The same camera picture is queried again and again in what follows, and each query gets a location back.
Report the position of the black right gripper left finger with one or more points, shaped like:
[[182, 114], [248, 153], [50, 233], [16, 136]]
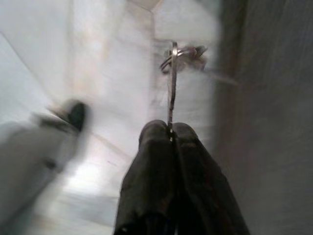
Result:
[[149, 183]]

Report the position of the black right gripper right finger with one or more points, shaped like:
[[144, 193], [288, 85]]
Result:
[[203, 191]]

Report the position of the dark grey sofa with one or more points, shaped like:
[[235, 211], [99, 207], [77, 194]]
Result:
[[269, 122]]

